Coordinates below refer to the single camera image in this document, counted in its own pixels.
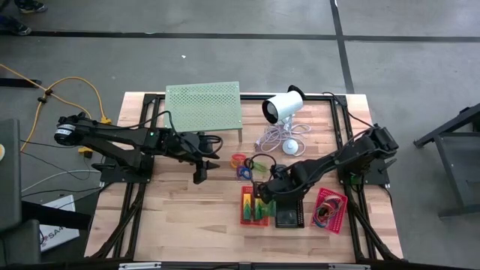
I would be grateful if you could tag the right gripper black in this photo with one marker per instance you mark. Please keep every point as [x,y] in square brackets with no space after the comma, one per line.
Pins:
[279,185]

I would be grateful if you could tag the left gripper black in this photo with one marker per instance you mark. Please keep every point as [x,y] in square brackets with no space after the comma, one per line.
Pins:
[187,144]

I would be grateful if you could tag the narrow yellow green box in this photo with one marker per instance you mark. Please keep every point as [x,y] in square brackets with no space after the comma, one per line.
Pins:
[247,210]

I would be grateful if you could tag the orange rubber band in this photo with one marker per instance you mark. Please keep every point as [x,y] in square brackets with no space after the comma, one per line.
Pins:
[321,208]

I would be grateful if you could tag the large blue rubber band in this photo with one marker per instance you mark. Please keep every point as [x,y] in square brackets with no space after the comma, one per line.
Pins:
[318,224]

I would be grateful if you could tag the wide black rubber band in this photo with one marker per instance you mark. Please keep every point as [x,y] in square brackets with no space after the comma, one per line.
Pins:
[328,212]

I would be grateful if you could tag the tan rubber band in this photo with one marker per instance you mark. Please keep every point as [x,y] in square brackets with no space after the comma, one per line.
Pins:
[333,196]

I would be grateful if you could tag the red plastic basket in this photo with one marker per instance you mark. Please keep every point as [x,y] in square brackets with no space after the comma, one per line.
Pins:
[340,221]

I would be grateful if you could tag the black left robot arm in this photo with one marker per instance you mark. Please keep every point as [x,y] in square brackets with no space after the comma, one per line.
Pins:
[112,137]

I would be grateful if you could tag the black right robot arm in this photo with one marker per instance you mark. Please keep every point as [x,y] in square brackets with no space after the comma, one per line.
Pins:
[337,161]

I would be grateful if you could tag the white clamp desk lamp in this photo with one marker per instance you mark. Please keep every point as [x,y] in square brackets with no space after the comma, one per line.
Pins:
[283,105]

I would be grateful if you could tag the orange plastic basket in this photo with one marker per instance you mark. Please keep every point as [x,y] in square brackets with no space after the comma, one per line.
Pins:
[267,222]

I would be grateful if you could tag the black plastic basket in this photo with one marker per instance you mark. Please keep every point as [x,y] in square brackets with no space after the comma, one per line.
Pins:
[289,219]

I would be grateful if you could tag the green perforated metal shelf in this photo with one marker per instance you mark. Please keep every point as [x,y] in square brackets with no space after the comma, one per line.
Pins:
[202,105]

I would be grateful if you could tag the black metal beam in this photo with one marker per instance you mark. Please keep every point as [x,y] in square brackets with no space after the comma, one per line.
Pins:
[56,215]

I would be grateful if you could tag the white printed sign board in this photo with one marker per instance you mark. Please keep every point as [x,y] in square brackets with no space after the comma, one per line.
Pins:
[56,232]

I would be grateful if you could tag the black metal side table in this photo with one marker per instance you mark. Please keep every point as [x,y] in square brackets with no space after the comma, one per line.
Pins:
[457,150]

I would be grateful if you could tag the grey equipment case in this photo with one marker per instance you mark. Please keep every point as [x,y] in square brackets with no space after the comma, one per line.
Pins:
[9,168]

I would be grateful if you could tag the black floor strip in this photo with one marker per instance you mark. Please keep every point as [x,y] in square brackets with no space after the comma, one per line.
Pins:
[18,82]

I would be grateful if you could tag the dark grey storage box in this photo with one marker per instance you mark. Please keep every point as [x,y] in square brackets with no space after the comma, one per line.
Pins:
[18,243]

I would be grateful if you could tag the person's shoe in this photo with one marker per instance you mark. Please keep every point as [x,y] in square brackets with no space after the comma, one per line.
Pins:
[32,5]
[17,28]

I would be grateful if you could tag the silver metal bracket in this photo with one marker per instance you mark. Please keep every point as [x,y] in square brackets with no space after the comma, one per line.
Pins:
[348,267]
[138,266]

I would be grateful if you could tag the black aluminium table frame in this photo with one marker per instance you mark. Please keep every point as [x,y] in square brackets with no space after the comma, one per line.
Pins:
[318,97]

